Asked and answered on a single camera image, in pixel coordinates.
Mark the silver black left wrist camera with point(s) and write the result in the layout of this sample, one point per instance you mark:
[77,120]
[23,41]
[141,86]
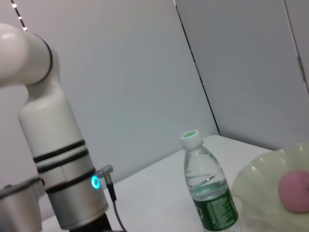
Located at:
[17,207]

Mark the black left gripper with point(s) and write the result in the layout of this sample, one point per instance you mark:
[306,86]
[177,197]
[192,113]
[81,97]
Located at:
[96,223]

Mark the clear water bottle green label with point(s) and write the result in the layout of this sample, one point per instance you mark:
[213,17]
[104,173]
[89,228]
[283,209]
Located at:
[207,188]

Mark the pink toy peach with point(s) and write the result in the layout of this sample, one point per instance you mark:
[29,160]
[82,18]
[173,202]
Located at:
[293,192]

